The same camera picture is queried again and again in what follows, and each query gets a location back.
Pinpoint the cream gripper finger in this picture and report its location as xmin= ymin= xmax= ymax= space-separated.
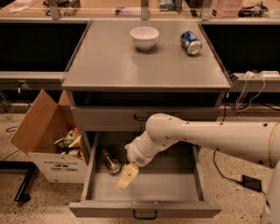
xmin=117 ymin=164 xmax=139 ymax=189

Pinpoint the grey drawer cabinet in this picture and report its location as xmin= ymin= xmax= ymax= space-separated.
xmin=62 ymin=19 xmax=230 ymax=146

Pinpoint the blue soda can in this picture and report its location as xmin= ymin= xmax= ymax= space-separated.
xmin=180 ymin=31 xmax=202 ymax=55

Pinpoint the black power cable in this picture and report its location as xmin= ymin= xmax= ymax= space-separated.
xmin=213 ymin=92 xmax=267 ymax=196

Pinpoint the closed grey upper drawer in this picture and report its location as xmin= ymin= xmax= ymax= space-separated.
xmin=71 ymin=106 xmax=219 ymax=132

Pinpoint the black metal table leg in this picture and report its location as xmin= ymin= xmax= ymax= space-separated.
xmin=0 ymin=160 xmax=37 ymax=204

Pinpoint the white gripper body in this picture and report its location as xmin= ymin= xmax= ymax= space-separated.
xmin=124 ymin=131 xmax=175 ymax=167

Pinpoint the white ceramic bowl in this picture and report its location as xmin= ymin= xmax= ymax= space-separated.
xmin=130 ymin=26 xmax=159 ymax=51

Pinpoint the cardboard box with trash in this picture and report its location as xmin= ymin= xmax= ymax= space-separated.
xmin=10 ymin=89 xmax=88 ymax=184

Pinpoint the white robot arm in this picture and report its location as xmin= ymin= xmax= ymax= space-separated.
xmin=117 ymin=114 xmax=280 ymax=224

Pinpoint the black power adapter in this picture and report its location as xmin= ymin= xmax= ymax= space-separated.
xmin=241 ymin=175 xmax=262 ymax=192

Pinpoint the open grey middle drawer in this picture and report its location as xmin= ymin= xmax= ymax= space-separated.
xmin=69 ymin=132 xmax=221 ymax=220

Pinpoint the pink plastic container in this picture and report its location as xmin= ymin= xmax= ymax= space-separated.
xmin=210 ymin=0 xmax=243 ymax=18

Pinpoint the white power strip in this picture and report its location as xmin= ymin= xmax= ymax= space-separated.
xmin=261 ymin=71 xmax=280 ymax=78

